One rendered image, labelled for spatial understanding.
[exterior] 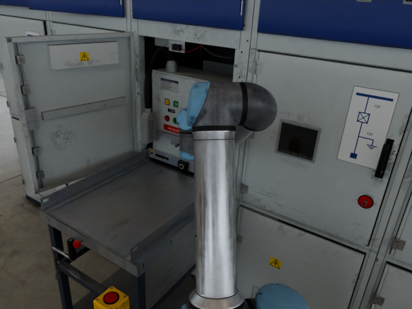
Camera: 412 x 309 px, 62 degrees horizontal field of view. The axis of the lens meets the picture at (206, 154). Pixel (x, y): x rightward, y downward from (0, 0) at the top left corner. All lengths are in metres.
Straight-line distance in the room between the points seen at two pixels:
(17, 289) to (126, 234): 1.28
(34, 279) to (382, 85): 2.34
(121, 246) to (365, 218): 1.01
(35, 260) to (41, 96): 1.41
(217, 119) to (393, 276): 1.13
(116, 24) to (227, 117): 1.28
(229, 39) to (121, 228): 0.95
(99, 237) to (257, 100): 0.93
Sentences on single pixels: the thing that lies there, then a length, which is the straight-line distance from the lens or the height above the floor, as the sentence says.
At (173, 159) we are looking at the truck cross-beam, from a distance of 2.00.
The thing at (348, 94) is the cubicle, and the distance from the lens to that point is 1.42.
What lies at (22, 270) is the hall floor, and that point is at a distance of 2.79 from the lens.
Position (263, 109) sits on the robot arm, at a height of 1.52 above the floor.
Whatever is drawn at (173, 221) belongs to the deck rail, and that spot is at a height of 0.89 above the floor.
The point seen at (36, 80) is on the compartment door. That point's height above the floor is 1.39.
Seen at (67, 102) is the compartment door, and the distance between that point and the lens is 1.84.
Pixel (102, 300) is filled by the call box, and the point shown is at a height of 0.90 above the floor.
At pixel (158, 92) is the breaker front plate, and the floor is 1.28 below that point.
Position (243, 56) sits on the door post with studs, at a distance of 1.57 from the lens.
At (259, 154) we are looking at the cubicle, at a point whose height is 1.12.
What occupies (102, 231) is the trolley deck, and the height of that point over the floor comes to 0.85.
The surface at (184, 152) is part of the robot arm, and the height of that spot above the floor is 1.18.
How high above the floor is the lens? 1.78
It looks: 25 degrees down
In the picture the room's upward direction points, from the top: 3 degrees clockwise
